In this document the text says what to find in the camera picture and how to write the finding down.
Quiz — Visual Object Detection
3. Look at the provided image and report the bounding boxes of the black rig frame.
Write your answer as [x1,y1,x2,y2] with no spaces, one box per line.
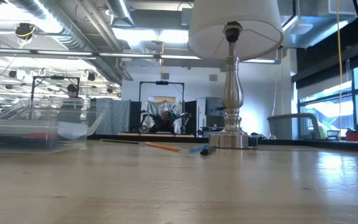
[138,80,185,135]
[31,75,81,108]

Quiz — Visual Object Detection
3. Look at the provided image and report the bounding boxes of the crumpled silver backdrop sheet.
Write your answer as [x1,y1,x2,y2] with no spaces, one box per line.
[147,95,185,133]

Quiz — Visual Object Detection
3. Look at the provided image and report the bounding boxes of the orange pencil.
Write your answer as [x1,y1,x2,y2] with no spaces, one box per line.
[145,141,182,153]

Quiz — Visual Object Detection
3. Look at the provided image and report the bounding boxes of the grey cabinet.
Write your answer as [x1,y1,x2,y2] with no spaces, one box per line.
[205,96,227,128]

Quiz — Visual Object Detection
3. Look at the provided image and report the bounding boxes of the grey office chair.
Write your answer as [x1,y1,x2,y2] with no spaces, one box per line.
[267,112,323,140]

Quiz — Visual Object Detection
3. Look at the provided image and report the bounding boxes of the ceiling light strip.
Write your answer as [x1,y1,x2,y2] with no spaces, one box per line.
[87,52,282,65]

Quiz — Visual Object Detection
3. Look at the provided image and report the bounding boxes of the clear plastic supply box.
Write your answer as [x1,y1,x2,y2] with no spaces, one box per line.
[0,98,111,155]

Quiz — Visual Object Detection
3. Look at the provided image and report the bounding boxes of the grey partition panel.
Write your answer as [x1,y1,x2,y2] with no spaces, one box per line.
[88,98,142,135]

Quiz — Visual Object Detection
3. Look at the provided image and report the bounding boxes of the silver air duct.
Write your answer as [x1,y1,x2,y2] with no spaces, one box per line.
[7,0,135,83]

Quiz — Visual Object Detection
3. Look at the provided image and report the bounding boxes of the black ceiling device yellow cable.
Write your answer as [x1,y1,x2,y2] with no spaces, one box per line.
[14,22,37,40]

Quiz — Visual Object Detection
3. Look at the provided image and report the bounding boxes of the black partition panel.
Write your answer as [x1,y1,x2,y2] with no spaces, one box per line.
[184,100,198,136]

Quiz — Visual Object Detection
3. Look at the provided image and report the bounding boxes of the white shade silver table lamp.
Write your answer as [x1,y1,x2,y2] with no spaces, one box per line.
[186,0,285,149]

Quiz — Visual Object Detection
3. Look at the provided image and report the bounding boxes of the thin dark rod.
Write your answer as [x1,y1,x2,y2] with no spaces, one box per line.
[99,138,140,145]

